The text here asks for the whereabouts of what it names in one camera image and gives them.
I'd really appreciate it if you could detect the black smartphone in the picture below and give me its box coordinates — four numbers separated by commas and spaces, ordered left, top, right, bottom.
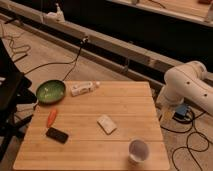
46, 127, 68, 144

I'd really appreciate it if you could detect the black floor cable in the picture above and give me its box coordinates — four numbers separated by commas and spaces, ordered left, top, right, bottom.
23, 35, 90, 82

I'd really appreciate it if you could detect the blue control box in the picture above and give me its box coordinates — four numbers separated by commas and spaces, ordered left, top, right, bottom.
175, 104, 189, 119

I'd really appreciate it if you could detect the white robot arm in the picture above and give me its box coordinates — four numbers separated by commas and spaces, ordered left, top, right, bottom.
157, 61, 213, 115

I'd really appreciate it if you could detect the green ceramic bowl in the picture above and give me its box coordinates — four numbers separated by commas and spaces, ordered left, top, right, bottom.
36, 80, 66, 104

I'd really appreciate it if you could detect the white paper cup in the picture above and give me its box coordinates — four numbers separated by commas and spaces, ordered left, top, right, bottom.
129, 139, 149, 164

